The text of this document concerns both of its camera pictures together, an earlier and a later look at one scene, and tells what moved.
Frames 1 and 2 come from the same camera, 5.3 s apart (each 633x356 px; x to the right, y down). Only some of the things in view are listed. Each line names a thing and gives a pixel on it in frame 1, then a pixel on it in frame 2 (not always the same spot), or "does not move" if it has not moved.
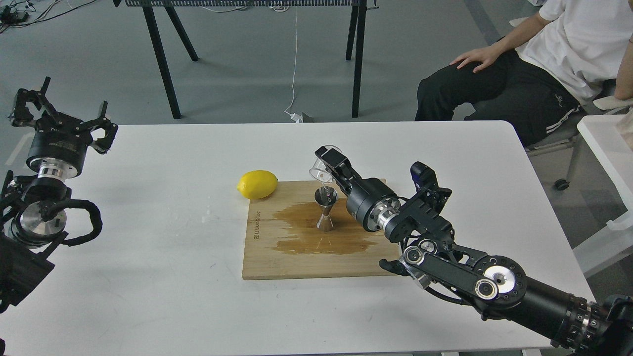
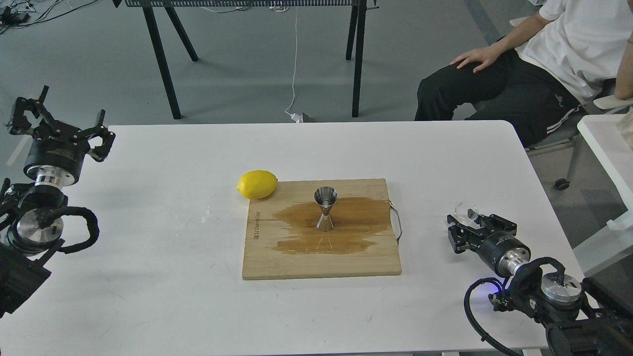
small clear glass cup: (320, 172) → (461, 210)
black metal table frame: (357, 21) does not move
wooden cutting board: (282, 241) does not move
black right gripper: (370, 200) → (502, 251)
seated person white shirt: (537, 77) does not move
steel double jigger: (326, 197) does not move
